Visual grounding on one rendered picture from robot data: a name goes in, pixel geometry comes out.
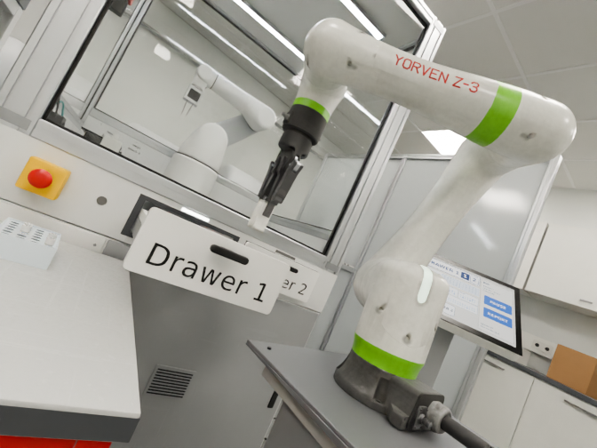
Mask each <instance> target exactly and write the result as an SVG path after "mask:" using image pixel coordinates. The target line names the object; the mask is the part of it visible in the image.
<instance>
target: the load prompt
mask: <svg viewBox="0 0 597 448"><path fill-rule="evenodd" d="M428 266H431V267H433V268H437V269H439V270H440V271H443V272H445V273H448V274H450V275H452V276H455V277H457V278H460V279H462V280H464V281H467V282H468V283H471V284H474V285H477V286H479V287H480V281H481V278H480V277H478V276H475V275H472V274H470V273H467V272H465V271H464V270H461V269H459V268H455V267H452V266H451V265H449V264H446V263H444V262H441V261H439V260H436V259H434V258H432V260H431V261H430V263H429V264H428Z"/></svg>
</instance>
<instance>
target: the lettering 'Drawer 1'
mask: <svg viewBox="0 0 597 448"><path fill-rule="evenodd" d="M157 246H159V247H162V248H164V250H165V251H166V252H167V255H166V258H165V260H164V261H163V262H162V263H153V262H150V260H151V258H152V256H153V254H154V252H155V249H156V247H157ZM169 258H170V251H169V249H168V248H167V247H165V246H163V245H161V244H158V243H155V245H154V247H153V249H152V251H151V253H150V254H149V256H148V258H147V261H146V263H147V264H150V265H153V266H162V265H164V264H165V263H166V262H167V261H168V259H169ZM178 260H183V261H184V260H185V259H183V258H179V259H178V256H176V257H175V259H174V261H173V262H172V264H171V268H170V270H169V271H172V269H173V267H174V265H175V263H176V262H177V261H178ZM188 263H191V264H194V265H195V268H189V267H186V268H183V270H182V275H183V276H185V277H190V276H191V277H190V278H192V279H193V278H194V276H195V273H196V271H197V269H198V266H197V264H196V263H195V262H193V261H189V262H188ZM187 269H191V270H194V272H193V273H192V274H191V275H189V276H188V275H186V274H185V271H186V270H187ZM205 270H206V267H203V275H202V280H201V282H204V281H205V280H206V279H207V278H208V276H209V275H210V274H211V281H210V285H213V284H214V283H215V282H216V280H217V279H218V278H219V276H220V275H221V274H222V273H221V272H219V274H218V275H217V276H216V277H215V279H214V280H213V281H212V279H213V275H214V270H213V269H212V270H211V271H210V272H209V274H208V275H207V276H206V277H205V278H204V275H205ZM229 277H230V278H232V279H233V283H230V282H228V281H225V280H226V279H227V278H229ZM224 283H227V284H231V285H234V284H235V278H234V277H233V276H225V277H224V278H223V280H222V282H221V287H222V289H224V290H225V291H231V289H227V288H225V287H224ZM242 284H248V282H243V280H241V282H240V283H239V285H238V287H237V289H236V291H235V293H238V291H239V289H240V287H241V285H242ZM259 285H263V287H262V290H261V292H260V294H259V296H258V298H253V299H254V300H257V301H260V302H262V301H263V300H260V297H261V295H262V293H263V291H264V289H265V287H266V284H262V283H260V284H259Z"/></svg>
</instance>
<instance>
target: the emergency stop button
mask: <svg viewBox="0 0 597 448"><path fill-rule="evenodd" d="M28 182H29V183H30V185H32V186H33V187H35V188H47V187H49V186H50V185H51V184H52V175H51V174H50V173H49V172H47V171H46V170H43V169H35V170H33V171H31V172H30V173H29V174H28Z"/></svg>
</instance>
